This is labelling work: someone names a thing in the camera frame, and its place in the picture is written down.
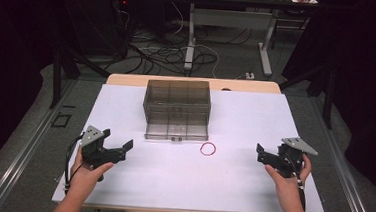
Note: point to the dark curtain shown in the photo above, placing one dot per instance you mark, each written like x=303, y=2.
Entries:
x=368, y=82
x=9, y=56

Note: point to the person's left hand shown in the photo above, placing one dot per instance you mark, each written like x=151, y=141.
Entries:
x=86, y=175

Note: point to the white power strip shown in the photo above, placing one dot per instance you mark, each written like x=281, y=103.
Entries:
x=250, y=76

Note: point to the red rubber band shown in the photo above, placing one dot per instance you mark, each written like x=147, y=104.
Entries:
x=201, y=151

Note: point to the black metal stand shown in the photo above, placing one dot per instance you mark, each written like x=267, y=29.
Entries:
x=57, y=77
x=328, y=96

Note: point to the aluminium floor rail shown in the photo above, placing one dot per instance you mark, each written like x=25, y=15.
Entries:
x=347, y=187
x=21, y=164

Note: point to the clear grey plastic drawer box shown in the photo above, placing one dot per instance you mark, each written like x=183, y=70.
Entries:
x=177, y=110

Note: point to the dark cabinet with red light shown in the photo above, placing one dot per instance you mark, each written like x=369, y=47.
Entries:
x=94, y=26

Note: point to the white table mat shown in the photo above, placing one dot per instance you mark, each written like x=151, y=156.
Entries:
x=184, y=179

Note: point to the person's right hand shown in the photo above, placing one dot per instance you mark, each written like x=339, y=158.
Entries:
x=287, y=188

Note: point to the white desk with metal legs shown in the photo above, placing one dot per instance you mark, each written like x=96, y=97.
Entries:
x=232, y=19

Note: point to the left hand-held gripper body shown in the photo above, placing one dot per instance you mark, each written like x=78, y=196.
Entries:
x=96, y=153

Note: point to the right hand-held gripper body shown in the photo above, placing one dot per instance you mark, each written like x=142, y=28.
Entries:
x=289, y=158

